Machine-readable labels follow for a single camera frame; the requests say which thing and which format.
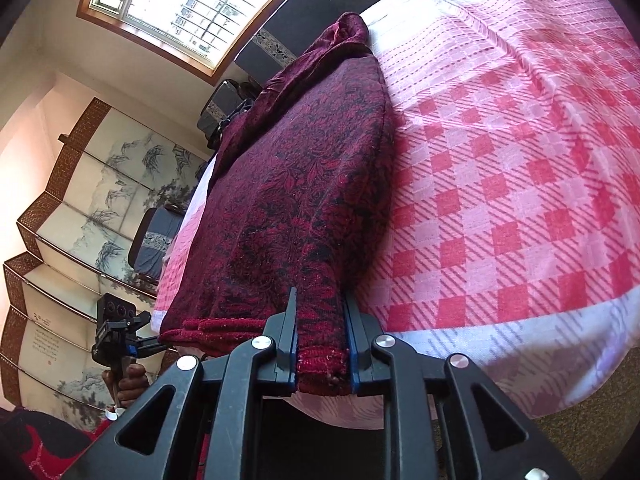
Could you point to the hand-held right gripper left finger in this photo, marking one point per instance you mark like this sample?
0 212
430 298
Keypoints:
295 355

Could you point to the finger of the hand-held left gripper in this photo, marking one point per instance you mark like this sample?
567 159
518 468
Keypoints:
150 346
141 321

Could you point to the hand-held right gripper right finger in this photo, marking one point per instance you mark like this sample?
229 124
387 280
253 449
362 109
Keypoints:
348 360

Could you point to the dark red patterned garment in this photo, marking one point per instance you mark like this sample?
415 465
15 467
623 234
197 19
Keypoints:
300 185

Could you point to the person's left hand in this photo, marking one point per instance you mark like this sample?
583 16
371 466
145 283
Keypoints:
134 382

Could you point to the grey cushioned wooden armchair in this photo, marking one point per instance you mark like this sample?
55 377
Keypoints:
220 105
152 240

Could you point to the painted folding screen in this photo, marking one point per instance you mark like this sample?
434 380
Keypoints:
65 220

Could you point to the red and black rug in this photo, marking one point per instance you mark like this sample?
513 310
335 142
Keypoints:
45 450

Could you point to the pink checked blanket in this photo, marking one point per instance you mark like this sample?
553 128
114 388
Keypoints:
500 185

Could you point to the wooden framed barred window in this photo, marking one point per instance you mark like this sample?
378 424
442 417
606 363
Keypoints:
200 5

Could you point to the grey sofa with patterned stripes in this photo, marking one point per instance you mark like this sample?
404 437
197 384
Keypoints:
300 15

